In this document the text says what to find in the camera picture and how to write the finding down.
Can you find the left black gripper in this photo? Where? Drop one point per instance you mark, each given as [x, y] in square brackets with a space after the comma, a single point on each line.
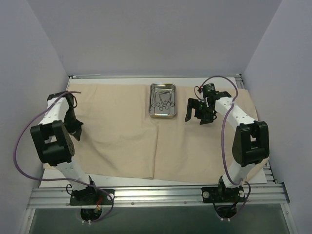
[75, 125]

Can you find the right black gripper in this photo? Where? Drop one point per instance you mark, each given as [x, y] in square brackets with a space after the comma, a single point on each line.
[198, 112]

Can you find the beige cloth surgical kit roll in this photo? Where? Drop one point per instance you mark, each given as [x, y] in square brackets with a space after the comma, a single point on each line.
[120, 138]

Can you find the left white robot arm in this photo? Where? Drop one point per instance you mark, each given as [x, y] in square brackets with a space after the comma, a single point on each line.
[52, 138]

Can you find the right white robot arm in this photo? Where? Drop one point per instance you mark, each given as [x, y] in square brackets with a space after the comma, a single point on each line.
[251, 139]

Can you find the right steel forceps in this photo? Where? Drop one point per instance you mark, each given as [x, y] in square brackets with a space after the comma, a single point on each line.
[171, 100]

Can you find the steel forceps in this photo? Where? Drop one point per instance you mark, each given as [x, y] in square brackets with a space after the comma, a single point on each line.
[171, 100]
[154, 102]

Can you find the steel instrument tray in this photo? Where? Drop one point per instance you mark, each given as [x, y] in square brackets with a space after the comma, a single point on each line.
[162, 87]

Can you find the middle steel scissors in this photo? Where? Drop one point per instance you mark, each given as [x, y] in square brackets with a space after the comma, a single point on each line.
[163, 102]

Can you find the left steel forceps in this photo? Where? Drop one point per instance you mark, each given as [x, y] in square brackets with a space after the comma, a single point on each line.
[154, 102]

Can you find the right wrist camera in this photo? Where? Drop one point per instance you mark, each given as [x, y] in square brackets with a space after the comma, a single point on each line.
[208, 90]

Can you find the back aluminium rail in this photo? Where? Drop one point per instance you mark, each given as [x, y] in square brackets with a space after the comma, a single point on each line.
[131, 76]

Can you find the aluminium rail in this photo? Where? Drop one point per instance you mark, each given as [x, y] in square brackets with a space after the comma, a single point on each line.
[167, 196]
[131, 76]

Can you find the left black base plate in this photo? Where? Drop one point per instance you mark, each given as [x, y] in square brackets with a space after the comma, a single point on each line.
[91, 196]

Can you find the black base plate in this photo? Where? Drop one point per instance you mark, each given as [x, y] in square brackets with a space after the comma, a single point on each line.
[91, 196]
[222, 195]

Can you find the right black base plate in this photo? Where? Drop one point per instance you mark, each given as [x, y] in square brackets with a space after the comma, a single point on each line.
[222, 195]

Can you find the front aluminium rail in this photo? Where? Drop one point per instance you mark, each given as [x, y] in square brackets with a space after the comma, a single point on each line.
[167, 196]

